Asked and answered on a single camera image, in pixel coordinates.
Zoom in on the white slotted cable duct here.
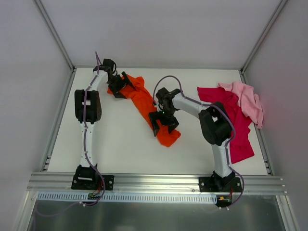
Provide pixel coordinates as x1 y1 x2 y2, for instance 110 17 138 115
37 192 217 204

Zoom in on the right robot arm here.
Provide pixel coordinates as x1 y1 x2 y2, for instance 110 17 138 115
149 88 235 191

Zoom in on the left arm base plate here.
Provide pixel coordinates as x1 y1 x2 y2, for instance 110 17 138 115
71 175 115 191

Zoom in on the orange t shirt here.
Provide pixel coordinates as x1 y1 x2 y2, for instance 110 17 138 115
120 75 181 147

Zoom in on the left aluminium frame post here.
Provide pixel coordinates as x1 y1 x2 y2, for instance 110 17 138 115
33 0 75 72

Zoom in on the right aluminium frame post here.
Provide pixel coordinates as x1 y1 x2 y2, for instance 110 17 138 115
240 0 289 73

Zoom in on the light pink t shirt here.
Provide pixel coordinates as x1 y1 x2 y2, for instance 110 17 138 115
218 81 263 129

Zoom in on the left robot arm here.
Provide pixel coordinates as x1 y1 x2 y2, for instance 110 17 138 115
72 58 133 192

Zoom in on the magenta t shirt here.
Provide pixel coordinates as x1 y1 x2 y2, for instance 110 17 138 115
197 87 254 164

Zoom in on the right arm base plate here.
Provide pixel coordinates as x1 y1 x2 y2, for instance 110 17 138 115
198 176 243 193

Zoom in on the aluminium frame post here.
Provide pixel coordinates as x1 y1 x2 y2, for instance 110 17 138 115
240 0 289 73
33 0 75 72

